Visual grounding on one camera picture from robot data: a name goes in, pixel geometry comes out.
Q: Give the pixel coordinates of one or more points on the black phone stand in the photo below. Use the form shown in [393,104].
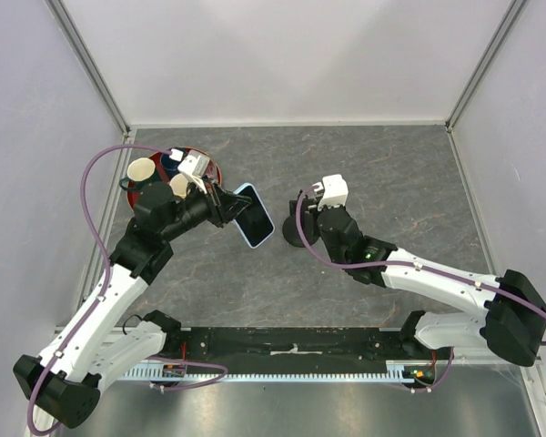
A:
[290,230]

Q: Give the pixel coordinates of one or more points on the left aluminium frame post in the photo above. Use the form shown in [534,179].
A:
[71,32]

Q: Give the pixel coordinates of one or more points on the right aluminium frame post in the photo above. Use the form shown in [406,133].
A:
[489,54]

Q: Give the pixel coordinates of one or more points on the dark green mug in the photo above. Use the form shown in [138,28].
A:
[140,173]

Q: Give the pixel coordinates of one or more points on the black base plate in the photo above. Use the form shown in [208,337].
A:
[285,351]

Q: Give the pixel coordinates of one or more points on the red round tray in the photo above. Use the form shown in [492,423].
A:
[133,198]

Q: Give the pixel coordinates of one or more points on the yellow mug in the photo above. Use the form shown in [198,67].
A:
[179,186]

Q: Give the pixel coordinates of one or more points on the black phone blue case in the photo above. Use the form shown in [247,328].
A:
[254,223]

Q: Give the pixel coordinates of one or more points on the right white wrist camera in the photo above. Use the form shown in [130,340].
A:
[331,192]

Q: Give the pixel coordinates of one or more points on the slotted cable duct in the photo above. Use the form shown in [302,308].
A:
[160,372]

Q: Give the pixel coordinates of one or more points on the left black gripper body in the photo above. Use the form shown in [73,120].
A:
[200,207]

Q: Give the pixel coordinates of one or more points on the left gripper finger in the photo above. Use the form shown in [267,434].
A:
[229,202]
[229,216]

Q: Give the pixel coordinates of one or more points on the aluminium frame post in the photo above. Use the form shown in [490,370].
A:
[489,54]
[71,32]

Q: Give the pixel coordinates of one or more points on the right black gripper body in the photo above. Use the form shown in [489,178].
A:
[313,209]

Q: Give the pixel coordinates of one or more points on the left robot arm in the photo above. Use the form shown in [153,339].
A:
[67,378]

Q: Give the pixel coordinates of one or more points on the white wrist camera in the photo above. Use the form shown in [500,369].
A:
[331,192]
[193,166]

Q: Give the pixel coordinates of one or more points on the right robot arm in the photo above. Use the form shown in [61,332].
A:
[504,314]

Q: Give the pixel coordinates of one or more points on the blue cup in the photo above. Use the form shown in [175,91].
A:
[169,165]

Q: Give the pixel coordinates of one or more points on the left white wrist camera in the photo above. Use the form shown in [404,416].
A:
[193,166]

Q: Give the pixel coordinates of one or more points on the clear glass cup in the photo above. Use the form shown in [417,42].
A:
[213,173]

